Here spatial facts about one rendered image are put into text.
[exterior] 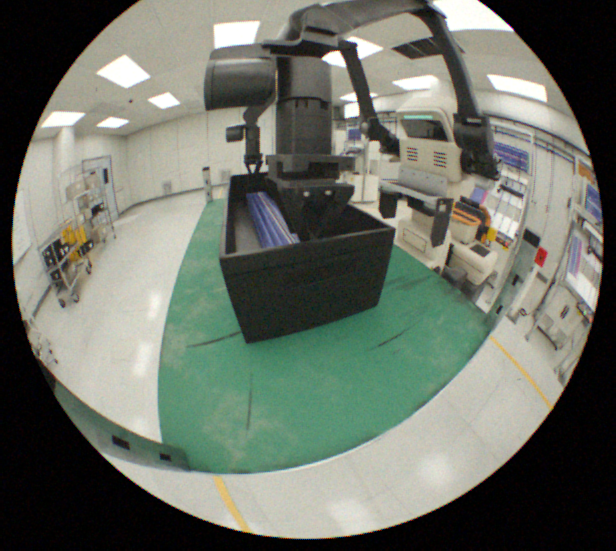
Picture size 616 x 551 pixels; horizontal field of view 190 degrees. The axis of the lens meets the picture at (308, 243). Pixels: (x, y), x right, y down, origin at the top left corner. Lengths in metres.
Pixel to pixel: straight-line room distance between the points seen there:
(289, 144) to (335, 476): 1.21
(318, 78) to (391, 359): 0.29
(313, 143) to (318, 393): 0.23
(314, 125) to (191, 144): 7.58
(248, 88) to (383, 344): 0.28
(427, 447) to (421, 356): 1.10
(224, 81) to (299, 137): 0.09
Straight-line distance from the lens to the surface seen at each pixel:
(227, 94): 0.19
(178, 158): 7.84
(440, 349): 0.26
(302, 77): 0.20
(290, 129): 0.18
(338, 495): 1.19
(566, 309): 2.61
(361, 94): 0.77
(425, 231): 0.75
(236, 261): 0.16
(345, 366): 0.21
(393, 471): 1.23
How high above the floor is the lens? 1.14
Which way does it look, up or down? 27 degrees down
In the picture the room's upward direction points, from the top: straight up
